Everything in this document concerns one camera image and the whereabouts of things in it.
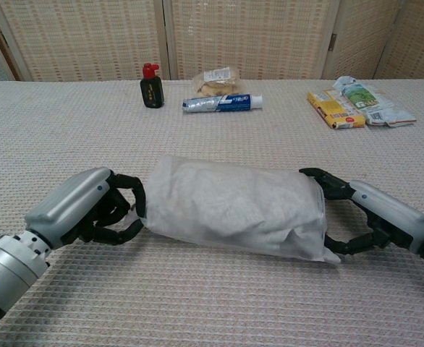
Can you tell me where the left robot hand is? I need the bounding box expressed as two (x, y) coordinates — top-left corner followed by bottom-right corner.
(24, 166), (148, 250)

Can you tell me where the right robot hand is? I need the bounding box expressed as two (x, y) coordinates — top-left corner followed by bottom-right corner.
(299, 167), (424, 256)

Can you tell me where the white bagged cloth bundle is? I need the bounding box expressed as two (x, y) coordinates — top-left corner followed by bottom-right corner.
(124, 155), (342, 265)

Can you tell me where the white cloth towel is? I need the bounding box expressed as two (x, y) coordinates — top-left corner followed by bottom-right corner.
(147, 158), (323, 256)

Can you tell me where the clear bag of biscuits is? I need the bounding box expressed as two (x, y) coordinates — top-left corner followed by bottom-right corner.
(192, 67), (242, 98)

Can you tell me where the white and green snack packet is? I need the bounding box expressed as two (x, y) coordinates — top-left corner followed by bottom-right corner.
(333, 75), (417, 128)

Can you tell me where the yellow rectangular box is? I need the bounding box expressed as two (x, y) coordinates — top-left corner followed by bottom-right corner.
(307, 89), (366, 130)

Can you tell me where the black bottle with red cap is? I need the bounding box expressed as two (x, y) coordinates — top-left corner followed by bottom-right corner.
(140, 62), (166, 108)

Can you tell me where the beige woven tablecloth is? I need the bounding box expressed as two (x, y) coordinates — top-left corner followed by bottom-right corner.
(0, 78), (424, 347)

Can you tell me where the blue and white toothpaste tube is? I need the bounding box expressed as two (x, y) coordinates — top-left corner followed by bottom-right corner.
(182, 93), (263, 114)

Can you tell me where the woven folding screen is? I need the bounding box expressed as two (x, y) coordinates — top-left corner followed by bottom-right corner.
(0, 0), (424, 82)

